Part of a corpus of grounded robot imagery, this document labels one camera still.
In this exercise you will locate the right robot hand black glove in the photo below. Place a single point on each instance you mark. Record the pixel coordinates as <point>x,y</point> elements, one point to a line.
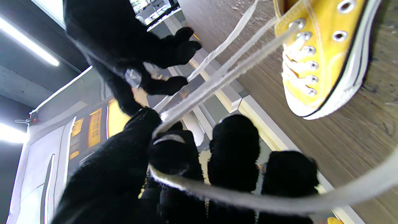
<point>112,34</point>

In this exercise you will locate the left robot hand black glove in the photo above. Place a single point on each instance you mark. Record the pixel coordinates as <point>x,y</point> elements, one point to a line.
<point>115,174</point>

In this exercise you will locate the white shoelace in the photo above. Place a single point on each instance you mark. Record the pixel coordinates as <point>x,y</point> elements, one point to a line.
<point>217,83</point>

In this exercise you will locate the yellow canvas sneaker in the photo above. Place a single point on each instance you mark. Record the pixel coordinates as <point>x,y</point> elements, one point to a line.
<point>326,46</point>

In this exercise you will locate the printed kitchen backdrop banner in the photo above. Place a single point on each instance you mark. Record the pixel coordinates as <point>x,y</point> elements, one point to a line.
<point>34,180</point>

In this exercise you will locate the ceiling light strip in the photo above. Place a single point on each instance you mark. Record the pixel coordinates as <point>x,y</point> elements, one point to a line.
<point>31,43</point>
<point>11,133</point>

